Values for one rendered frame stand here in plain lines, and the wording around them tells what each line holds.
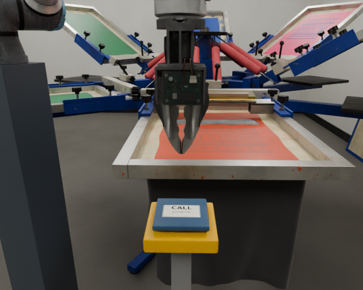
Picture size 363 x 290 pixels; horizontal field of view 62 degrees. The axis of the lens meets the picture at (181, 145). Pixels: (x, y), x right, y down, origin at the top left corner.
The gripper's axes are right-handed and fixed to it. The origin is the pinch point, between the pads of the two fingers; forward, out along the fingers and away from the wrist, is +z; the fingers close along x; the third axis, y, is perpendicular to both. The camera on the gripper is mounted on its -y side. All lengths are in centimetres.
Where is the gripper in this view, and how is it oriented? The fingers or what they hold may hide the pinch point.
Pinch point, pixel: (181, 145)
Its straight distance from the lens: 52.0
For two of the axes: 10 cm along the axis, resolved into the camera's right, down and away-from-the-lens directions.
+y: -0.2, 3.3, -9.4
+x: 10.0, 0.0, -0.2
